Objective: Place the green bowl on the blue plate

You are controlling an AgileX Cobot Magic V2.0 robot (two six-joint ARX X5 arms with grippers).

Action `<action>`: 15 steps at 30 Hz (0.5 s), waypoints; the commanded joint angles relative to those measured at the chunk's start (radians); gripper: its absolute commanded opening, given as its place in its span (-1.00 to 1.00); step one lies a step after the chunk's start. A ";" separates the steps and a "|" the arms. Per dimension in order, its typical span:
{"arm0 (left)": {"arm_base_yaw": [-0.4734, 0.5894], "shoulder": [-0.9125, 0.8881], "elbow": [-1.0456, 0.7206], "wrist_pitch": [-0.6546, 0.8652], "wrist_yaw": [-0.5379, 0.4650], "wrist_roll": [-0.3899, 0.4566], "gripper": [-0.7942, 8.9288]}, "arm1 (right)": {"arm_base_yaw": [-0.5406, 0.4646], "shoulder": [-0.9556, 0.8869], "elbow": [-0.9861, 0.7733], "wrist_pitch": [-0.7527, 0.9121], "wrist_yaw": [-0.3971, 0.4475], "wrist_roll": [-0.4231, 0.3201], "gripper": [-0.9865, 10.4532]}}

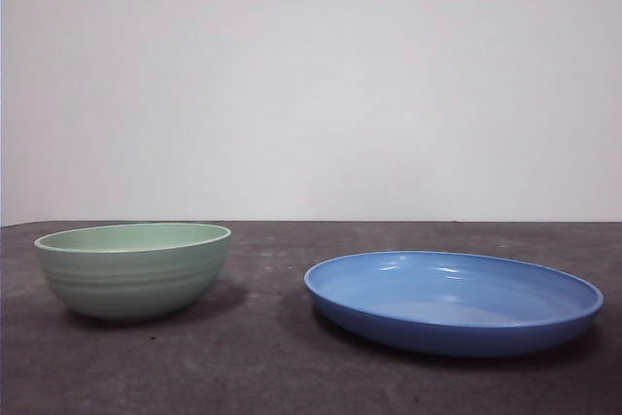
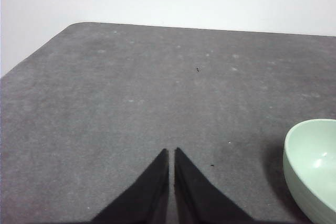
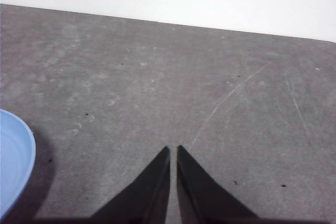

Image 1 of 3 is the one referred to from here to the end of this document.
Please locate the blue round plate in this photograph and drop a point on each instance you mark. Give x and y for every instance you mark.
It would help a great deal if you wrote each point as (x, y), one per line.
(452, 332)

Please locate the green ribbed bowl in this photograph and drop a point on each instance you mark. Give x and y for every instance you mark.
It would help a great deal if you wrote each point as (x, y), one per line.
(131, 288)

